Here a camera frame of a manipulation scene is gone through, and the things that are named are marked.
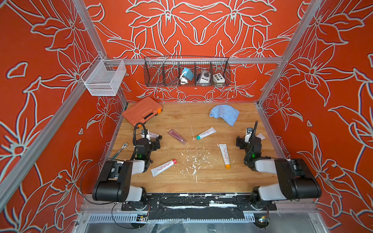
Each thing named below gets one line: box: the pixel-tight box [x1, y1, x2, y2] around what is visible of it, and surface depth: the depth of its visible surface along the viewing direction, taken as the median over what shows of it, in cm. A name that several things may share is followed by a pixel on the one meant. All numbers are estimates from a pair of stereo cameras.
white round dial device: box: [199, 69, 211, 84], surface depth 93 cm
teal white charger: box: [179, 67, 195, 85], surface depth 86 cm
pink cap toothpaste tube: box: [150, 159, 178, 178], surface depth 86 cm
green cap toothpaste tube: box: [195, 126, 217, 141], surface depth 100 cm
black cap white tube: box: [148, 133, 163, 140], surface depth 99 cm
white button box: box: [212, 72, 226, 84], surface depth 97 cm
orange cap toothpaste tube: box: [218, 143, 231, 170], surface depth 90 cm
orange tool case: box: [122, 97, 164, 128], surface depth 111 cm
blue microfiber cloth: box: [208, 104, 240, 127], surface depth 112 cm
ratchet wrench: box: [111, 142, 129, 160], surface depth 94 cm
